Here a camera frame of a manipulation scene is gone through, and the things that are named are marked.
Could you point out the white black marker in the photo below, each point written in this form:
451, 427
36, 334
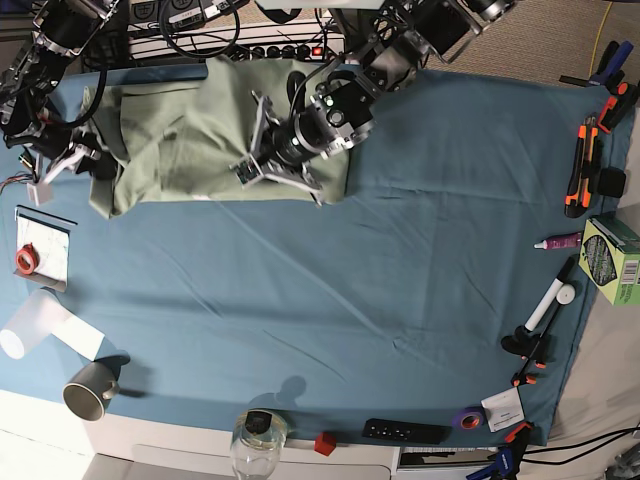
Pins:
562, 277

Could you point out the orange black utility knife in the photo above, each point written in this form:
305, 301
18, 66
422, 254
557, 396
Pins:
579, 191

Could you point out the purple tape roll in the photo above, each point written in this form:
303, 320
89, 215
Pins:
469, 418

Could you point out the orange black clamp lower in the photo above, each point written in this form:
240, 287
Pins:
531, 348

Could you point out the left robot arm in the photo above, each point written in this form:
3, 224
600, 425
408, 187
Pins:
330, 109

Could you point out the light green T-shirt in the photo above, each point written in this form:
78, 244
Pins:
176, 141

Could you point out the orange clamp near card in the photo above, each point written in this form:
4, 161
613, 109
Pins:
521, 432

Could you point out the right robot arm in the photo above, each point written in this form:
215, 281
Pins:
62, 30

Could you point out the blue table cloth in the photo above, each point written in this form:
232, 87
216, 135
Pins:
389, 304

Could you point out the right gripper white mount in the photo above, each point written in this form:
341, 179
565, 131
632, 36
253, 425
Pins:
78, 151

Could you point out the red cube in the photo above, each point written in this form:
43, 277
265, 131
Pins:
325, 443

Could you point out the black remote control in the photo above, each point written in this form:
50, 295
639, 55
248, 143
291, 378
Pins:
405, 432

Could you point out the white paper card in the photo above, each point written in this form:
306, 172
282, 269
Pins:
503, 410

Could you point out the red tape roll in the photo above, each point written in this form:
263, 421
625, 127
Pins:
26, 259

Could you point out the white power strip red switch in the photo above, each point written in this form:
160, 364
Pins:
315, 53

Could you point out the small black battery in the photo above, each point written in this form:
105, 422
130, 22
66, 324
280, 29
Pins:
27, 161

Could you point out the clear glass jar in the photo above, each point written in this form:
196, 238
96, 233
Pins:
258, 438

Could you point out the purple glue tube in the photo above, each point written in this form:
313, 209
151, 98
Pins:
560, 242

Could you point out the white round cap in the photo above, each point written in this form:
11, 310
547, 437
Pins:
566, 294

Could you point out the green cardboard box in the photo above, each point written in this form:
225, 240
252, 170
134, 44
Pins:
609, 255

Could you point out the blue black clamp upper right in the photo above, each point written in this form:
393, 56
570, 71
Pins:
609, 72

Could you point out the black square pad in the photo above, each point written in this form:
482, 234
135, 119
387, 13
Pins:
611, 182

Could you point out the white notepad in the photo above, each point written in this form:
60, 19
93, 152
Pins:
50, 236

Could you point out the grey ceramic mug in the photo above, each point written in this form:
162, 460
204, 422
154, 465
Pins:
90, 391

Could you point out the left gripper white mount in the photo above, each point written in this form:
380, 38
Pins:
281, 150

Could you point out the orange black clamp upper right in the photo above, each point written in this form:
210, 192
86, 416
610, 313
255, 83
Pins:
618, 105

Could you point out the orange black clamp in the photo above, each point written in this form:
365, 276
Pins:
618, 105
531, 348

